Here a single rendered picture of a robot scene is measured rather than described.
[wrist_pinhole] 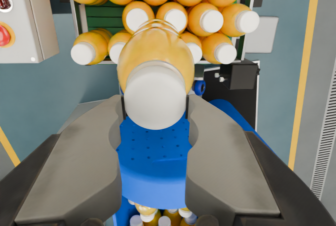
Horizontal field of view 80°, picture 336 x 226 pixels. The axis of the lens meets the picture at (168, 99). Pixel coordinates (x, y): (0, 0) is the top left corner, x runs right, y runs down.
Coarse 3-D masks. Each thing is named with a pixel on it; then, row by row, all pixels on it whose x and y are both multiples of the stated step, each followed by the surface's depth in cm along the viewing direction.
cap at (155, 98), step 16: (144, 80) 11; (160, 80) 12; (176, 80) 12; (128, 96) 12; (144, 96) 12; (160, 96) 12; (176, 96) 12; (128, 112) 12; (144, 112) 12; (160, 112) 12; (176, 112) 12; (160, 128) 13
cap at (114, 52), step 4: (116, 44) 38; (120, 44) 38; (112, 48) 38; (116, 48) 38; (120, 48) 38; (112, 52) 38; (116, 52) 38; (112, 56) 38; (116, 56) 38; (112, 60) 39; (116, 60) 39
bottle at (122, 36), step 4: (120, 32) 44; (124, 32) 44; (112, 36) 43; (116, 36) 41; (120, 36) 41; (124, 36) 41; (128, 36) 42; (112, 40) 41; (116, 40) 40; (120, 40) 40; (124, 40) 40; (108, 44) 42; (112, 44) 40; (124, 44) 40; (108, 48) 41; (108, 52) 42
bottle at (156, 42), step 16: (144, 32) 16; (160, 32) 16; (176, 32) 20; (128, 48) 15; (144, 48) 14; (160, 48) 14; (176, 48) 15; (128, 64) 14; (144, 64) 13; (160, 64) 13; (176, 64) 14; (192, 64) 16; (128, 80) 14; (192, 80) 16
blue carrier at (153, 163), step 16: (128, 128) 48; (144, 128) 48; (176, 128) 49; (128, 144) 43; (144, 144) 43; (160, 144) 43; (176, 144) 43; (128, 160) 38; (144, 160) 38; (160, 160) 39; (176, 160) 39; (128, 176) 35; (144, 176) 35; (160, 176) 34; (176, 176) 35; (128, 192) 37; (144, 192) 35; (160, 192) 34; (176, 192) 35; (128, 208) 65; (160, 208) 36; (176, 208) 36; (128, 224) 67
